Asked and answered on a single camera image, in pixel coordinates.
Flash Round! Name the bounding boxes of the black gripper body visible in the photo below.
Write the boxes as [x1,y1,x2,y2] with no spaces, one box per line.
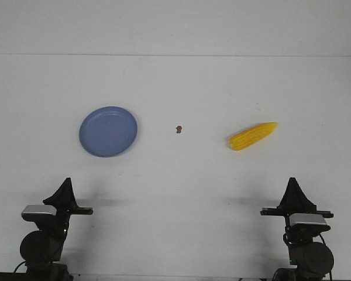
[260,208,333,218]
[56,205,93,222]

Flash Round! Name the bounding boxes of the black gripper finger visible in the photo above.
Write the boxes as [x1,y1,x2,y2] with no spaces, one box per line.
[277,177,316,211]
[43,177,76,207]

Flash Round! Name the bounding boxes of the yellow corn cob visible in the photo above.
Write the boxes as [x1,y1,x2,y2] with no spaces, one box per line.
[229,122,278,151]

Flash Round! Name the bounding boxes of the blue round plate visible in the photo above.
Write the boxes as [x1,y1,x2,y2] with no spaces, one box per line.
[78,106,138,157]

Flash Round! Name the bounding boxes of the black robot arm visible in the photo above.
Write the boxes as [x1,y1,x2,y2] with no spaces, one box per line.
[20,177,93,280]
[260,177,335,280]

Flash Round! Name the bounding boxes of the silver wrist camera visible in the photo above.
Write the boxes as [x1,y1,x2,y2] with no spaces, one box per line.
[21,205,57,222]
[288,213,331,235]

